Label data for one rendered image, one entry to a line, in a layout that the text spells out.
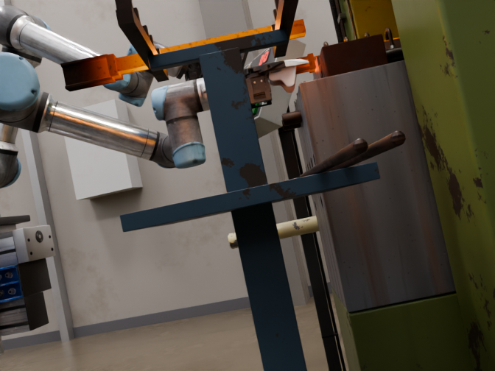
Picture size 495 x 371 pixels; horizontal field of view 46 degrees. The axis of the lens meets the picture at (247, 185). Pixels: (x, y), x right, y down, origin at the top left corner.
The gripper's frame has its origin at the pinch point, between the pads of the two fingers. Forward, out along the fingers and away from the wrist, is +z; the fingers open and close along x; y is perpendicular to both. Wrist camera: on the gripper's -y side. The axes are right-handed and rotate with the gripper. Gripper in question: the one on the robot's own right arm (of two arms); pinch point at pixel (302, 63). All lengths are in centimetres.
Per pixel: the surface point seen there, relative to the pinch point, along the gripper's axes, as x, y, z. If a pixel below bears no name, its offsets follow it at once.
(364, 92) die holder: 21.9, 13.0, 8.5
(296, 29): 35.5, 2.2, -2.7
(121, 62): 37.0, 1.8, -32.5
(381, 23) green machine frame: -18.6, -10.0, 23.8
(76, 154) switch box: -297, -37, -155
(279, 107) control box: -39.7, 2.2, -6.0
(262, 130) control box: -47.5, 7.0, -12.4
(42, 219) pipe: -314, 4, -197
